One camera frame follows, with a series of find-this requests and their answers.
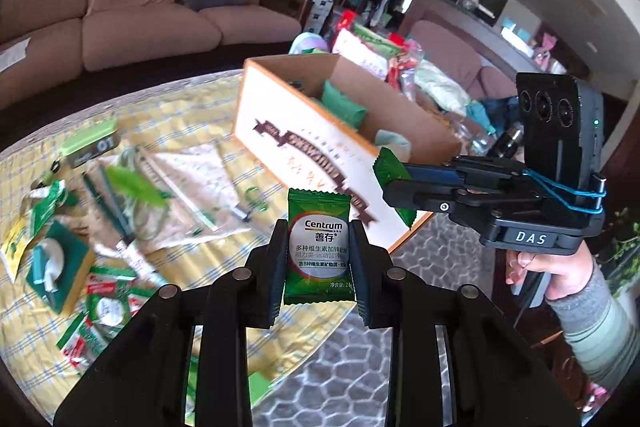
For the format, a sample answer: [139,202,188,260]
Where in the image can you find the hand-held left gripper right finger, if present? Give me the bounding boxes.
[348,219,583,427]

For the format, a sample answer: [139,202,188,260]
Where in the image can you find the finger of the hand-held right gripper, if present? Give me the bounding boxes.
[381,178,507,229]
[402,155,527,188]

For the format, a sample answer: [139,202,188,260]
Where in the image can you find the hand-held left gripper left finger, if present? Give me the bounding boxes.
[52,219,291,427]

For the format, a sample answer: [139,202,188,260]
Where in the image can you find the green vitamin sachet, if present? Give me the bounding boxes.
[372,147,419,229]
[282,188,358,306]

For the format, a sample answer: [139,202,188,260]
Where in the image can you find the printed cardboard box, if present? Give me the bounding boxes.
[234,53,463,255]

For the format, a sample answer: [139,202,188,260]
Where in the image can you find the green yellow sponge pack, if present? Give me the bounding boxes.
[29,221,96,317]

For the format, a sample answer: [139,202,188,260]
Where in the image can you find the person's right forearm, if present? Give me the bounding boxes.
[544,252,640,394]

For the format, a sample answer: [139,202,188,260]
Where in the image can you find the grey pebble pattern desktop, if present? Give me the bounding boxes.
[250,207,498,427]

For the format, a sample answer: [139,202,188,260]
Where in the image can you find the person's right hand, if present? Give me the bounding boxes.
[504,239,597,304]

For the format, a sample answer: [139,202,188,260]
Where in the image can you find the pale green plastic bag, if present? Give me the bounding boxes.
[374,129,414,161]

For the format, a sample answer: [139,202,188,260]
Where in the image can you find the yellow plaid cloth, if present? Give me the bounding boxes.
[0,69,363,410]

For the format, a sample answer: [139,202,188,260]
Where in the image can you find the pale green cloth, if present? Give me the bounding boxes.
[415,59,473,114]

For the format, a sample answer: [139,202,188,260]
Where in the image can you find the green pillow packet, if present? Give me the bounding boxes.
[320,79,371,131]

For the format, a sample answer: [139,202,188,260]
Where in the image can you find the trailing green houseplant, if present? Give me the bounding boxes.
[599,206,640,300]

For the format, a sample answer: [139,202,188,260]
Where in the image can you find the brown armchair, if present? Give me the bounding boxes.
[409,20,516,98]

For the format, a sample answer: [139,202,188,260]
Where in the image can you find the clear printed zip bag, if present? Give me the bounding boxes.
[117,141,263,255]

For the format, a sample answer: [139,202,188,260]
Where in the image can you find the long white wrapped stick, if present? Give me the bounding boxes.
[134,146,218,234]

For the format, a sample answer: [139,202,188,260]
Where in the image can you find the pile of snack packets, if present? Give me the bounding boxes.
[332,9,426,98]

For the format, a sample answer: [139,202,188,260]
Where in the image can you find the white green printed tube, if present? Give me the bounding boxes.
[116,241,168,289]

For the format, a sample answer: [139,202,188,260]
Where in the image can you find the pile of green sachets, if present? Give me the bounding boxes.
[57,264,161,373]

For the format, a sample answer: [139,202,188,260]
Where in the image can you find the green leaf clip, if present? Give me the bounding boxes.
[102,164,168,208]

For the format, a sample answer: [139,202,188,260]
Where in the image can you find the dark green pen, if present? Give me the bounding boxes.
[99,166,137,244]
[82,172,130,242]

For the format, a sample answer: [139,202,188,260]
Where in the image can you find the white blue carton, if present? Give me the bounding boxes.
[301,0,335,32]

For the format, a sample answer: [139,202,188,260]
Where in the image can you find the green tin case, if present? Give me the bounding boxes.
[60,117,121,168]

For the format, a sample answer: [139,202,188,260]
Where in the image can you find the crumpled green white packet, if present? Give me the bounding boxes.
[29,182,69,228]

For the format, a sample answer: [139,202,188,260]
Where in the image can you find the yellow packet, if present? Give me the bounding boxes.
[0,214,36,280]

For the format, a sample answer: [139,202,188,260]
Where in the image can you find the brown sofa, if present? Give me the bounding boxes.
[0,0,303,110]

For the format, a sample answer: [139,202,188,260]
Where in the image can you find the paper sheets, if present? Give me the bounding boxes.
[0,38,32,74]

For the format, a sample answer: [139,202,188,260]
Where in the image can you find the green carabiner keychain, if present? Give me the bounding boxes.
[232,186,268,224]

